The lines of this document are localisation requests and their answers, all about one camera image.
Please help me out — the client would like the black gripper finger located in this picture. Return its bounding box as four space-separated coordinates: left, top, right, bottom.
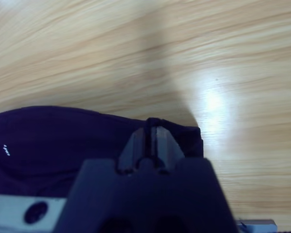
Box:
155 126 185 174
118 127 149 175

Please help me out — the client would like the black polo shirt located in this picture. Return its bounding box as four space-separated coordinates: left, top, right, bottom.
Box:
0 105 205 198

